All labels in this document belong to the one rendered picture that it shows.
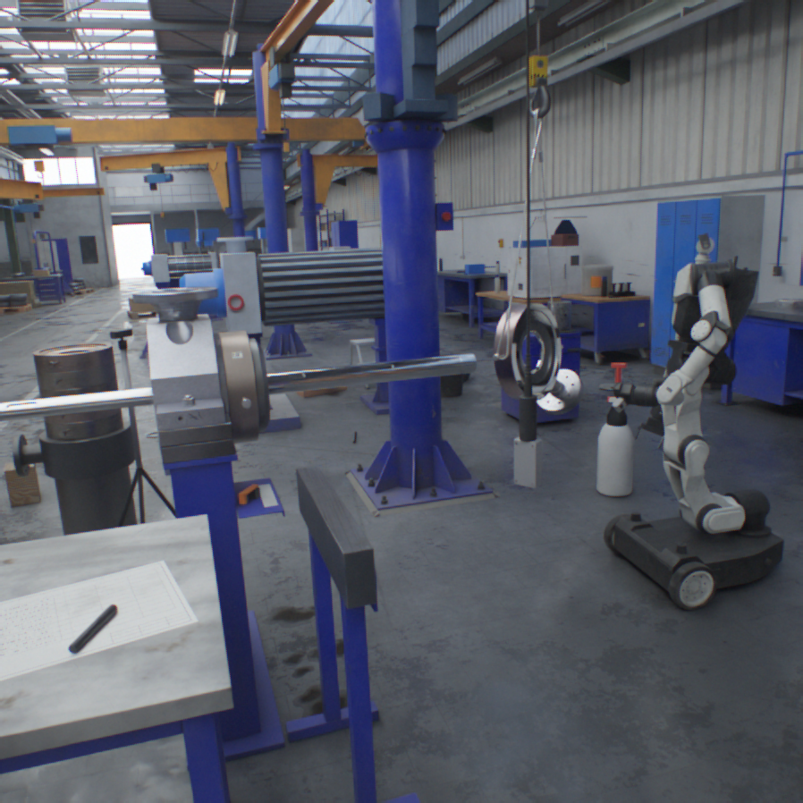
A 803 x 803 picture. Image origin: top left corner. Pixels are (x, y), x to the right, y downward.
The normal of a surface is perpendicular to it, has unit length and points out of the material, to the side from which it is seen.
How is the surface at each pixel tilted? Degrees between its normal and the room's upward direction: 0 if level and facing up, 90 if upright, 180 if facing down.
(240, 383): 74
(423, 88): 90
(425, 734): 0
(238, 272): 90
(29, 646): 0
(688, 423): 90
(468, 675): 0
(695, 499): 90
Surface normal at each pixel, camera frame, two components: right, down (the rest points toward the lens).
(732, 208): 0.29, 0.21
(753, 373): -0.96, 0.11
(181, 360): 0.19, -0.54
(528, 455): -0.62, 0.21
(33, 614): -0.04, -0.97
